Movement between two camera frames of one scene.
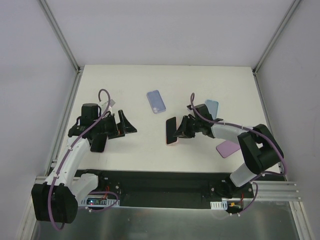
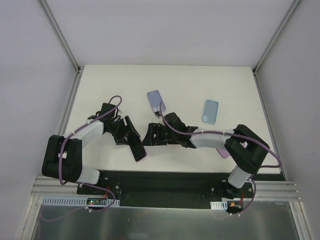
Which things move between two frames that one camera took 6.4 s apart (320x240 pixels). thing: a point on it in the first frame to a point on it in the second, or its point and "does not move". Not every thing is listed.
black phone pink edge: (99, 142) to (136, 146)
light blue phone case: (212, 106) does not move
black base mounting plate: (167, 189) does not move
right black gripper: (188, 125) to (158, 135)
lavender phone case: (156, 101) does not move
